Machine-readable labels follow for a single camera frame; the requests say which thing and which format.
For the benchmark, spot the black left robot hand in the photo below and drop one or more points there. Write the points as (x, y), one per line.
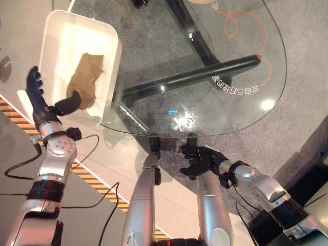
(39, 102)

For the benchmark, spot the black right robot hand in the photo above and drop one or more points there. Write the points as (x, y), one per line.
(202, 159)

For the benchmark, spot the brown wiping cloth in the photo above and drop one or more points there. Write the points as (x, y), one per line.
(85, 74)

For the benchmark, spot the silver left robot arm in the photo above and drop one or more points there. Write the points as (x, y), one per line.
(55, 166)

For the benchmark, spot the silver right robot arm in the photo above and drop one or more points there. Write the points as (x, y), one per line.
(271, 192)

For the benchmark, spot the white rectangular plastic basket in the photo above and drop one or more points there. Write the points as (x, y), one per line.
(64, 41)

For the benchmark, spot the dark right robot foot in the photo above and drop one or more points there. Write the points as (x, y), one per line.
(192, 141)

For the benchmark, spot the dark robot foot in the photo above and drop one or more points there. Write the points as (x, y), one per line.
(192, 141)
(154, 143)

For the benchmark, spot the dark left robot foot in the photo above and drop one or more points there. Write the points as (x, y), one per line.
(154, 143)

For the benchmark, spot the black table base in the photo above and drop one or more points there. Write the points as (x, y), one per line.
(205, 71)

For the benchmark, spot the yellow black hazard floor tape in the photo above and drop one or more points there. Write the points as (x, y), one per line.
(87, 176)

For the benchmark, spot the dark furniture block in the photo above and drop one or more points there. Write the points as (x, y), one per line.
(305, 184)

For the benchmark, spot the small dark object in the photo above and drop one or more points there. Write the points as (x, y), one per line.
(139, 2)

